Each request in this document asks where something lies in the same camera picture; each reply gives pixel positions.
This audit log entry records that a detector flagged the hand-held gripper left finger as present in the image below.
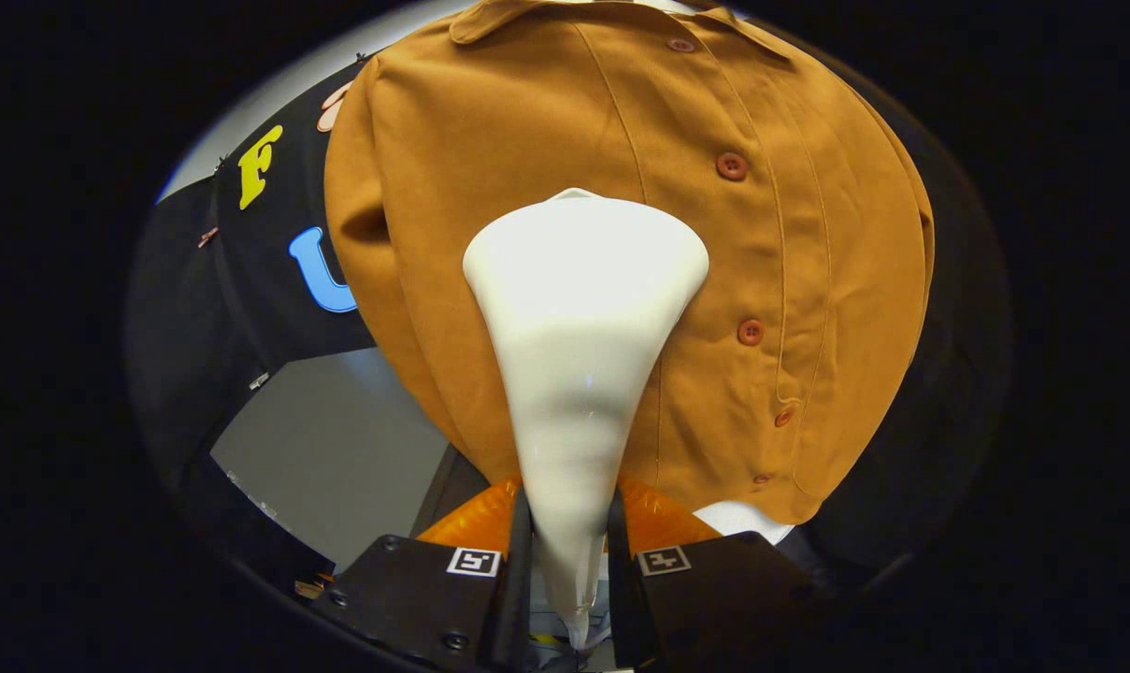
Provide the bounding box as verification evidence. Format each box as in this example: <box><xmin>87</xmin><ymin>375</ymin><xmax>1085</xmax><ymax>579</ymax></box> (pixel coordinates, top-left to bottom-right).
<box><xmin>312</xmin><ymin>475</ymin><xmax>535</xmax><ymax>673</ymax></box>

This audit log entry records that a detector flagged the white garment steamer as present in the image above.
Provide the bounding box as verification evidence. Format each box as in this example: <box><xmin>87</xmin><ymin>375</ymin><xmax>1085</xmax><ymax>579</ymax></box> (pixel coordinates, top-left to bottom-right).
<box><xmin>462</xmin><ymin>187</ymin><xmax>711</xmax><ymax>652</ymax></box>

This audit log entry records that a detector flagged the orange button shirt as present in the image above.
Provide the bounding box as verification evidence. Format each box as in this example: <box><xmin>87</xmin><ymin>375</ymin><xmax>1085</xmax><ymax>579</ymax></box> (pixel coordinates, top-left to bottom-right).
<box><xmin>324</xmin><ymin>0</ymin><xmax>936</xmax><ymax>525</ymax></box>

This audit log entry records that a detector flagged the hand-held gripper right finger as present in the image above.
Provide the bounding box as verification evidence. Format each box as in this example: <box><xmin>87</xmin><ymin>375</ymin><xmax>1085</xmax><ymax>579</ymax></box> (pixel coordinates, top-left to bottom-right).
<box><xmin>607</xmin><ymin>475</ymin><xmax>837</xmax><ymax>673</ymax></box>

